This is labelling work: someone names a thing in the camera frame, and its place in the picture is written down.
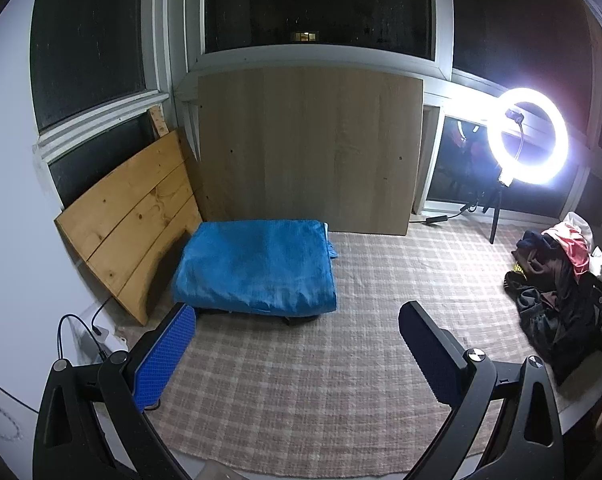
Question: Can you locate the ring light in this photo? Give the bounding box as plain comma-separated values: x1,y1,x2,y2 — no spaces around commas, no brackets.
486,87,570,187

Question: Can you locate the narrow wooden strip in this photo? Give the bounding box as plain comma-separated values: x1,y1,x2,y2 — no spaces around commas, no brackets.
148,105,168,142

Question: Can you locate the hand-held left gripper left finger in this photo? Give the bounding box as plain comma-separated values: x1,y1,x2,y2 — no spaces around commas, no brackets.
32,302,197,480

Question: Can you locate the light wooden board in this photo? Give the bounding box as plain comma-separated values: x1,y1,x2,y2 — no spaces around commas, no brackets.
196,66,426,238

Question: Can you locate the pile of clothes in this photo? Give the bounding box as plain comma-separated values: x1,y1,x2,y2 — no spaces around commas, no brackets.
503,212,602,387

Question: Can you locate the pine plank board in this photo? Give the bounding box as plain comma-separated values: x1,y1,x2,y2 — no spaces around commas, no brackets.
54,129,204,327

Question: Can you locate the dark window pane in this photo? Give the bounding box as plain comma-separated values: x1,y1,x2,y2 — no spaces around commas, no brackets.
451,0,602,86
202,0,438,62
30,0,158,132

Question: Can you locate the plaid rug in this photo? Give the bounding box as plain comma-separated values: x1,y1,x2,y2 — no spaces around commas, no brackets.
115,222,602,479

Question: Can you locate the black tripod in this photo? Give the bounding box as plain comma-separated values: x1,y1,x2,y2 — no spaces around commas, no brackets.
482,184,508,245

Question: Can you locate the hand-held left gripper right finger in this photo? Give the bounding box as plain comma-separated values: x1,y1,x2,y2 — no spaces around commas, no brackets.
398,301,566,480

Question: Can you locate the white power adapter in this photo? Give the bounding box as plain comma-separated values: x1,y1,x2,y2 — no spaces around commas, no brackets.
78,326,128,367

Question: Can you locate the blue folded cloth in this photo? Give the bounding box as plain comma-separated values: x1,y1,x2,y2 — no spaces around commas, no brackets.
171,218,340,319

